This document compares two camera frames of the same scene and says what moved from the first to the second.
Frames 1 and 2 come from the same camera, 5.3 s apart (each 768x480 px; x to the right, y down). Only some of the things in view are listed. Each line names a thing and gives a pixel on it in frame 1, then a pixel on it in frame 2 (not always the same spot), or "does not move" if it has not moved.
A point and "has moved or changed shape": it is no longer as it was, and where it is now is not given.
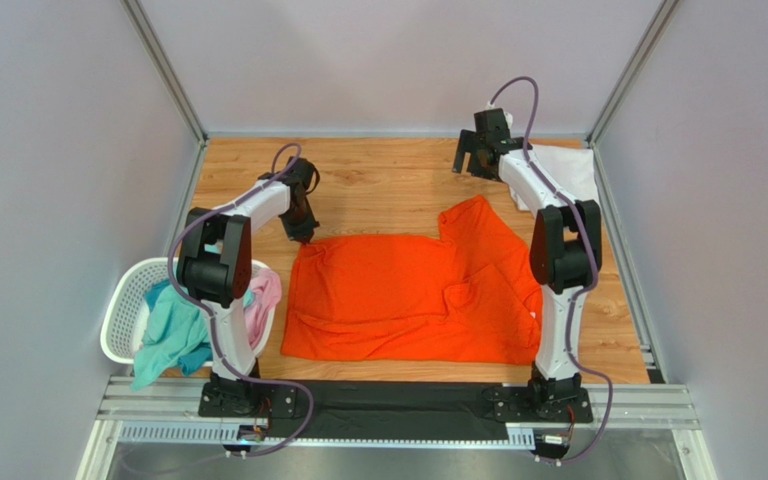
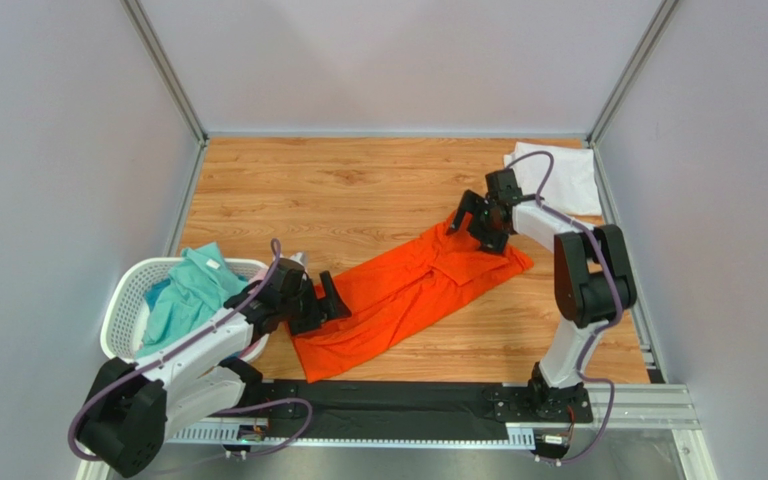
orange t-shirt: [471, 296] has moved or changed shape
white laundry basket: [124, 309] does not move
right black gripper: [466, 153] to [482, 217]
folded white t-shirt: [573, 167] does not move
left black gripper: [302, 232] to [332, 306]
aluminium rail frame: [165, 411] does not move
